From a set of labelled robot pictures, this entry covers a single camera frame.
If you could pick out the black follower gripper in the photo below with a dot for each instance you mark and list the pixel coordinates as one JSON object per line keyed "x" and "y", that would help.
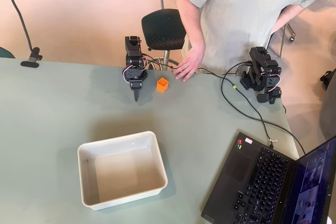
{"x": 136, "y": 86}

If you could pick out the orange cube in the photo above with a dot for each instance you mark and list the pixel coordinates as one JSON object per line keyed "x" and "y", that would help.
{"x": 162, "y": 85}

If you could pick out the black leader robot arm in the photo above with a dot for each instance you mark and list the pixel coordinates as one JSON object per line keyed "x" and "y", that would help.
{"x": 262, "y": 61}

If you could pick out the person's right forearm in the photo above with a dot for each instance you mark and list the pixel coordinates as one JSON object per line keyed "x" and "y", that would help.
{"x": 191, "y": 24}

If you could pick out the black follower robot arm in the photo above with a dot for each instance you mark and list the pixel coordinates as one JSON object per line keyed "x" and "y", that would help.
{"x": 134, "y": 51}

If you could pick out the person's left forearm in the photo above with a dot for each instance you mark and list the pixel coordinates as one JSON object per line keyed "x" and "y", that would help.
{"x": 286, "y": 16}

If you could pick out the white plastic bin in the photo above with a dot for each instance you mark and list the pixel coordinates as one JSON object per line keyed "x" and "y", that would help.
{"x": 126, "y": 171}

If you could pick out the person's right hand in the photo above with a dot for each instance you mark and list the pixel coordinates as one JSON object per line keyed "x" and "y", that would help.
{"x": 190, "y": 64}

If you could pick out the black perforated swivel chair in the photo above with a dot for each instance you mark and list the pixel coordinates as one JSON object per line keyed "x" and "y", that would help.
{"x": 162, "y": 30}

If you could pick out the black gooseneck clamp holder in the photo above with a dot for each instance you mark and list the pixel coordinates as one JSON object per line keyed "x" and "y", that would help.
{"x": 31, "y": 57}

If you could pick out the red green laptop sticker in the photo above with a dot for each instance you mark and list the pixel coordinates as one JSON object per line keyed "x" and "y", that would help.
{"x": 239, "y": 145}

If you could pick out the white laptop sticker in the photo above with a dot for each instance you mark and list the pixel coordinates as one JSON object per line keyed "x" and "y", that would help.
{"x": 248, "y": 141}

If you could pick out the person in pale green t-shirt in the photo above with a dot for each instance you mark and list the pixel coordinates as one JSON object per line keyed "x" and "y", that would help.
{"x": 236, "y": 11}

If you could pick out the teal chair backrest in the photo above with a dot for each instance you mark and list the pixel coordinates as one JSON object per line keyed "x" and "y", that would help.
{"x": 5, "y": 54}

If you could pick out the black Lenovo laptop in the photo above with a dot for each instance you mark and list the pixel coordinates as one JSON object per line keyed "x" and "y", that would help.
{"x": 262, "y": 176}

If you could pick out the metal chair leg with caster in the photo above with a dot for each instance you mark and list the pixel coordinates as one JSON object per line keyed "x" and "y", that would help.
{"x": 292, "y": 37}

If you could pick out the dark grey rounded seat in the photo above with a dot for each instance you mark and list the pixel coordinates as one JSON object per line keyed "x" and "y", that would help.
{"x": 329, "y": 113}

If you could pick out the white rounded object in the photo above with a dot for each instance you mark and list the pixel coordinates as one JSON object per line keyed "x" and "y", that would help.
{"x": 333, "y": 221}

